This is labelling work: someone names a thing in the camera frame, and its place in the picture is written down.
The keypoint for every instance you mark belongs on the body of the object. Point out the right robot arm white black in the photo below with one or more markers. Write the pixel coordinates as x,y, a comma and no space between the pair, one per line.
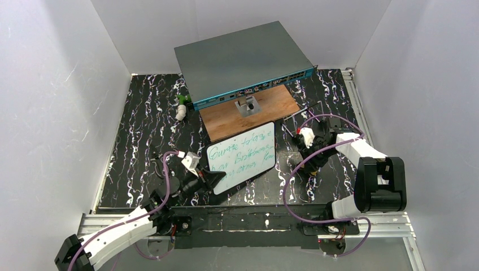
380,182

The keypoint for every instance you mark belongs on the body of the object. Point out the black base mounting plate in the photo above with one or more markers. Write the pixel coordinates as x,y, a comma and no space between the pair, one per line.
310,216

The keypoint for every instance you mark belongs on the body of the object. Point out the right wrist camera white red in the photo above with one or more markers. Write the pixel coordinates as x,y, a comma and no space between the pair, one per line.
307,136

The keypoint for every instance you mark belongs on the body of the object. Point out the wooden board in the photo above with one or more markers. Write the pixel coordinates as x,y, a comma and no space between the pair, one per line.
224,120

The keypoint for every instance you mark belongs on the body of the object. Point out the green white plastic toy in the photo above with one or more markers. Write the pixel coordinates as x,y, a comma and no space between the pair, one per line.
182,108

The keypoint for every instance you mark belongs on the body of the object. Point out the silver metal bracket mount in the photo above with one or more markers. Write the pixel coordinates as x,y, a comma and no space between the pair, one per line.
247,106

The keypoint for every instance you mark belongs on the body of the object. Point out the small whiteboard black frame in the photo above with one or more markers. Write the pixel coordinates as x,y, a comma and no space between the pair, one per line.
243,156

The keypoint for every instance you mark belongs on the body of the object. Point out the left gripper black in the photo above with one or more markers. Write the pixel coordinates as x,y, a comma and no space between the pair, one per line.
201,178

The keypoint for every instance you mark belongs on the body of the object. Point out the grey teal network switch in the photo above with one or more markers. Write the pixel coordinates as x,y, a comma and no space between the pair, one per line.
241,63

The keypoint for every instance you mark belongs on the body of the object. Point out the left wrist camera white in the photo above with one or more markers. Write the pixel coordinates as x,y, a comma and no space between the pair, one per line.
190,162

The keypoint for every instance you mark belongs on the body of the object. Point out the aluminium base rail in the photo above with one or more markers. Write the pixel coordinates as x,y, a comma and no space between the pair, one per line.
243,227

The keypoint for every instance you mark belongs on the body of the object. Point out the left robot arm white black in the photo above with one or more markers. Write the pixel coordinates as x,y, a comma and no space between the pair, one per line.
91,251

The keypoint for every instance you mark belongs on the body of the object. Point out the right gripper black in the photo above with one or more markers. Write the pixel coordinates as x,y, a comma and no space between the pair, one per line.
314,150

